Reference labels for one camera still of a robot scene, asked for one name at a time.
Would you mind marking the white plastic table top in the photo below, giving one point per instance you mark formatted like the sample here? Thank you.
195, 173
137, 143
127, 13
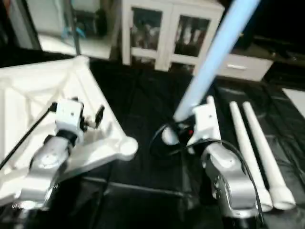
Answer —
28, 95

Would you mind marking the white plastic table leg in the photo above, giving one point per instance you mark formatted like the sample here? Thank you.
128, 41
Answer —
214, 52
209, 100
245, 143
267, 152

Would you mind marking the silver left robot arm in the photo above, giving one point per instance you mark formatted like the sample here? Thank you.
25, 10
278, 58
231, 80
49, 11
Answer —
45, 167

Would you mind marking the black mat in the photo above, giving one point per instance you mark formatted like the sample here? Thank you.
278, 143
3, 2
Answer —
143, 105

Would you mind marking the white drawer unit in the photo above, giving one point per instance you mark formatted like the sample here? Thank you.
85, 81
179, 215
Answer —
245, 69

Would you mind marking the white glass door cabinet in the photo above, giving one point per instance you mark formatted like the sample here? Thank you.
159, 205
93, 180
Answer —
167, 33

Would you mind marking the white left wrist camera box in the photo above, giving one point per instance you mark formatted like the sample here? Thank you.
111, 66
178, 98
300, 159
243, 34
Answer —
69, 117

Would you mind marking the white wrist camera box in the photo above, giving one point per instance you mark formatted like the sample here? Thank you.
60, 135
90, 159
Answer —
206, 123
69, 117

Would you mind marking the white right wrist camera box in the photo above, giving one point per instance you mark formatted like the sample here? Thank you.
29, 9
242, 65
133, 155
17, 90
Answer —
206, 123

